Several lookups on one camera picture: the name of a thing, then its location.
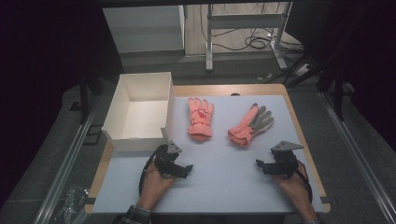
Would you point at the pink glove with grey palm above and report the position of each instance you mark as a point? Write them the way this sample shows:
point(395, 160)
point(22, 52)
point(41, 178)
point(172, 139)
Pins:
point(246, 129)

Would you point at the white power strip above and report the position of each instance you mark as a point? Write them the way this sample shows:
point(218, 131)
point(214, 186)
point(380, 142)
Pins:
point(303, 70)

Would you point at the grey metal stand frame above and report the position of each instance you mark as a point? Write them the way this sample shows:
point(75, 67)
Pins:
point(244, 21)

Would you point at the clear plastic bag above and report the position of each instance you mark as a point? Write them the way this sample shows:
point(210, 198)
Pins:
point(71, 205)

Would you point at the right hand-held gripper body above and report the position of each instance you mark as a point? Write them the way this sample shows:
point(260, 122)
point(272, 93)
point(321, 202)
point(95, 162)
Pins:
point(285, 158)

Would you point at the white cardboard box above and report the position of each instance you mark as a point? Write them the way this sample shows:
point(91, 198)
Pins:
point(141, 118)

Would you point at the person's right hand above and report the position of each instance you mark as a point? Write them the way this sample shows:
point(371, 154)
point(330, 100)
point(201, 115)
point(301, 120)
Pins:
point(294, 189)

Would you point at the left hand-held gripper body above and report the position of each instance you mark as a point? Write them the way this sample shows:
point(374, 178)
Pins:
point(163, 158)

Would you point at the black floor bracket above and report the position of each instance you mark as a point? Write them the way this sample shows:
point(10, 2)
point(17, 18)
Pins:
point(92, 134)

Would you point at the person's left hand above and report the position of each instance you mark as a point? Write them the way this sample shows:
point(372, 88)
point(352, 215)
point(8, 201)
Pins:
point(154, 186)

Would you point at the light blue table mat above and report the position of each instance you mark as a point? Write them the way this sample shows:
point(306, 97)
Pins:
point(224, 186)

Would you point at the aluminium rail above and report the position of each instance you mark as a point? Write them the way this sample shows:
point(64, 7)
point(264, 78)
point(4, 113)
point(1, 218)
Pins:
point(67, 165)
point(358, 155)

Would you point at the white cabinet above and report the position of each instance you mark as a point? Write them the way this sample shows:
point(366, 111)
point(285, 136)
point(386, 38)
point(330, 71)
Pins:
point(143, 29)

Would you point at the pink glove with red mark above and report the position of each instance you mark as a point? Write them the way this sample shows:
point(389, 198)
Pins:
point(200, 119)

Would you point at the black tape piece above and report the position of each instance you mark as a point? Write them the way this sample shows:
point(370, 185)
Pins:
point(89, 201)
point(325, 199)

